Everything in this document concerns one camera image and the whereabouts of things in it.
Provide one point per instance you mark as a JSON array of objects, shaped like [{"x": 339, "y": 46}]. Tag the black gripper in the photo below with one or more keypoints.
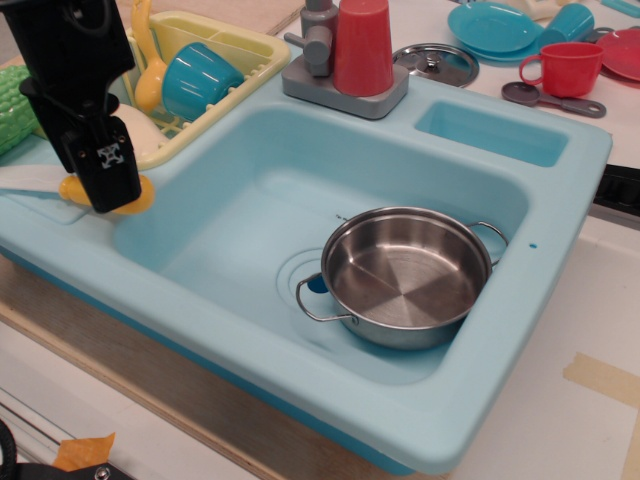
[{"x": 74, "y": 51}]

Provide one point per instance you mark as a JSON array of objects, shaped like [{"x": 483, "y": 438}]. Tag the yellow plastic spoon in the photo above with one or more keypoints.
[{"x": 148, "y": 90}]

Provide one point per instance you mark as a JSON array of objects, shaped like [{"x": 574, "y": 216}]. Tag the red plastic plate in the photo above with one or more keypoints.
[{"x": 621, "y": 52}]

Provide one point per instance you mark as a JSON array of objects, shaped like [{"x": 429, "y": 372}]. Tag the beige masking tape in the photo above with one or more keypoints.
[{"x": 614, "y": 383}]

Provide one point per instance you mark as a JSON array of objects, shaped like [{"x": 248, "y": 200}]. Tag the blue cup in rack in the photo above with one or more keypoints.
[{"x": 196, "y": 78}]

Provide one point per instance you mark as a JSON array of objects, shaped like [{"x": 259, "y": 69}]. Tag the yellow dish rack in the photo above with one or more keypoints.
[{"x": 257, "y": 56}]

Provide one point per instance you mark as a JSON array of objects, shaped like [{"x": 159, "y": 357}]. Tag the green toy vegetable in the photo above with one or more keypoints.
[{"x": 17, "y": 117}]

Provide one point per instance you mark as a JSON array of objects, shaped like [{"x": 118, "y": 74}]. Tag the stainless steel pot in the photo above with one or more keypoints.
[{"x": 403, "y": 278}]

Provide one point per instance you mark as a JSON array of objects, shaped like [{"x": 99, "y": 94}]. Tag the blue plastic plate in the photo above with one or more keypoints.
[{"x": 494, "y": 31}]

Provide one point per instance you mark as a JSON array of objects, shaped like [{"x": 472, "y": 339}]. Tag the black object right edge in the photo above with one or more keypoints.
[{"x": 619, "y": 189}]

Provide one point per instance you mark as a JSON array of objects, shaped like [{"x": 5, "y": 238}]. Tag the white knife yellow handle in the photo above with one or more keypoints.
[{"x": 55, "y": 179}]

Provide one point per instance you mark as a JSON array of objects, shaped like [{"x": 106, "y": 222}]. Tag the red mug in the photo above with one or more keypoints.
[{"x": 568, "y": 69}]

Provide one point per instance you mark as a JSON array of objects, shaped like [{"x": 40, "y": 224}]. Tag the grey toy faucet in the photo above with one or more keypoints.
[{"x": 310, "y": 76}]

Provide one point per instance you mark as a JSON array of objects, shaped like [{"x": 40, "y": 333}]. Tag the blue plastic cup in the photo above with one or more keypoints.
[{"x": 573, "y": 23}]

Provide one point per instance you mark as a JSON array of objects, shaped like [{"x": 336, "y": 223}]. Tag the steel pot lid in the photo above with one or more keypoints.
[{"x": 439, "y": 62}]

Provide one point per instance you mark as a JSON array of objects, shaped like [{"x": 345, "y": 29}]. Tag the white plate in rack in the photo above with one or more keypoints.
[{"x": 145, "y": 135}]

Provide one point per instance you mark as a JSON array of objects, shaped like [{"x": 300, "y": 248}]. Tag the grey plastic spoon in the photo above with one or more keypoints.
[{"x": 530, "y": 96}]

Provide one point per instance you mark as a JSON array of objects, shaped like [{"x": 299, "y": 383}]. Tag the orange tape piece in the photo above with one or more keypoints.
[{"x": 75, "y": 454}]

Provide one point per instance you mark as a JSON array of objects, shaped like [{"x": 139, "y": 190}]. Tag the red plastic cup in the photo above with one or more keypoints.
[{"x": 363, "y": 58}]

